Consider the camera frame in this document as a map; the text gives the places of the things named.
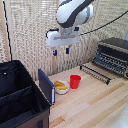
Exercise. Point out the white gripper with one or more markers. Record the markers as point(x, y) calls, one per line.
point(61, 38)

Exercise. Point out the red plastic cup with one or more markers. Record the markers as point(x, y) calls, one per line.
point(75, 81)

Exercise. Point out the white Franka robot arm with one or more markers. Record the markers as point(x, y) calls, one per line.
point(71, 13)

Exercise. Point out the metal oven rack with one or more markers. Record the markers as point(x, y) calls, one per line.
point(110, 63)

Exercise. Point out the yellow food pieces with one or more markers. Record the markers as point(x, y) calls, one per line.
point(60, 84)

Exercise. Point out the bamboo blind screen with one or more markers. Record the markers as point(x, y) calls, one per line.
point(30, 33)

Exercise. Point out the blue book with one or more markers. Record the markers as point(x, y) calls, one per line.
point(46, 86)

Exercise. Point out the white bowl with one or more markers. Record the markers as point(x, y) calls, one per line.
point(62, 90)

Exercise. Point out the black dish rack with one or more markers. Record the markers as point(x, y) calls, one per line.
point(95, 74)
point(115, 45)

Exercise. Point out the thin black pole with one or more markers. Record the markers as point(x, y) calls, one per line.
point(7, 33)

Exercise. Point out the black fabric storage box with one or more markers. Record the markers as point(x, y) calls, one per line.
point(20, 96)

